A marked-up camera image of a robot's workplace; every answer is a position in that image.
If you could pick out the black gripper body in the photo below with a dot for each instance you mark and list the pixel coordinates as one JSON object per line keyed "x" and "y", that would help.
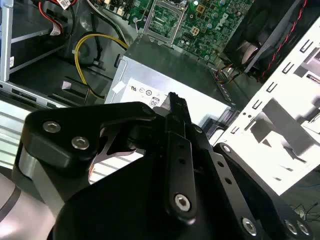
{"x": 125, "y": 212}

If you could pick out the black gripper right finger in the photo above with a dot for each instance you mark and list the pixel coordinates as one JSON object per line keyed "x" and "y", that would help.
{"x": 235, "y": 200}

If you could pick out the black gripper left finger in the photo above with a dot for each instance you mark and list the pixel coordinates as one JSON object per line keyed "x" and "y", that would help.
{"x": 60, "y": 150}

